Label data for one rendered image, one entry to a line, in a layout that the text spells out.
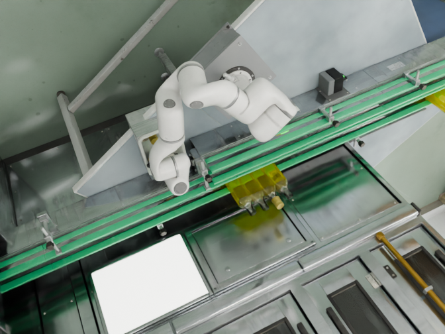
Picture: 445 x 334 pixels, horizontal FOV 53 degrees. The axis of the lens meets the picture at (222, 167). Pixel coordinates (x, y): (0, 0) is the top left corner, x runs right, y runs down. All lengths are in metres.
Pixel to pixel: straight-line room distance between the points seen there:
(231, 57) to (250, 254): 0.79
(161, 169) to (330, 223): 0.82
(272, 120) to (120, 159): 0.71
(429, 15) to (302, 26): 1.02
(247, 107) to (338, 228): 0.81
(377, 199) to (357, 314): 0.56
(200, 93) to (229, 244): 0.81
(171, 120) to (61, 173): 1.17
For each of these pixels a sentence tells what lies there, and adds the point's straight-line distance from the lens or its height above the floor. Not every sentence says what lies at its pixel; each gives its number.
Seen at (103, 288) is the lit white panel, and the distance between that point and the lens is 1.92.
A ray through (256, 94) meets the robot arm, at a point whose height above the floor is 1.15.
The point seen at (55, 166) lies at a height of 0.25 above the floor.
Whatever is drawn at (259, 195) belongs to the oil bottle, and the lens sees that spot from 1.85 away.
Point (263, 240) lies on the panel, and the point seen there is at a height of 1.20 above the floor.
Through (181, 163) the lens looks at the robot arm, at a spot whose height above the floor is 1.05.
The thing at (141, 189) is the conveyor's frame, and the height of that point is 0.84.
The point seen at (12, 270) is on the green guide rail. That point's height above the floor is 0.95.
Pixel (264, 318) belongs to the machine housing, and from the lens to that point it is 1.78.
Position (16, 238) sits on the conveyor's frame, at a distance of 1.98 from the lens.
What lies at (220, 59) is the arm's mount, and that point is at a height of 0.86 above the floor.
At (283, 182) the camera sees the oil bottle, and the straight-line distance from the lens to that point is 1.88.
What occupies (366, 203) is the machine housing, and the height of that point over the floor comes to 1.23.
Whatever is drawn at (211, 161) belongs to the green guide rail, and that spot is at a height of 0.91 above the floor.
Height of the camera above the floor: 2.13
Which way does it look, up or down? 40 degrees down
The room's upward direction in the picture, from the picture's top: 146 degrees clockwise
